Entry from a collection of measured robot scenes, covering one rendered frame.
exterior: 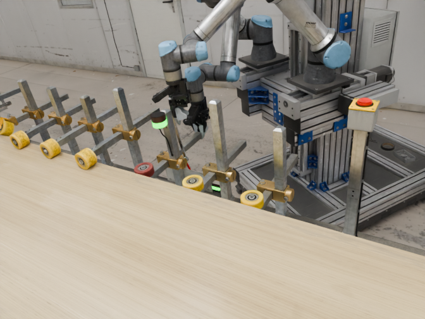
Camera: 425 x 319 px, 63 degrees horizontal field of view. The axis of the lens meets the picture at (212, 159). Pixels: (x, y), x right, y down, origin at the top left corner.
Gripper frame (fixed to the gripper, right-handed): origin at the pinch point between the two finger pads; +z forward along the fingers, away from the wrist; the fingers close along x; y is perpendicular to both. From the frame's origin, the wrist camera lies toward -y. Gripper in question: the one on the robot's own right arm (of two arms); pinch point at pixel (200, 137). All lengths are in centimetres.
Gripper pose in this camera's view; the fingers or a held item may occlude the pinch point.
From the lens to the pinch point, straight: 178.5
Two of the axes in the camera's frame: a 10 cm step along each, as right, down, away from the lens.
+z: 1.3, 8.4, 5.4
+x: -8.5, -1.9, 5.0
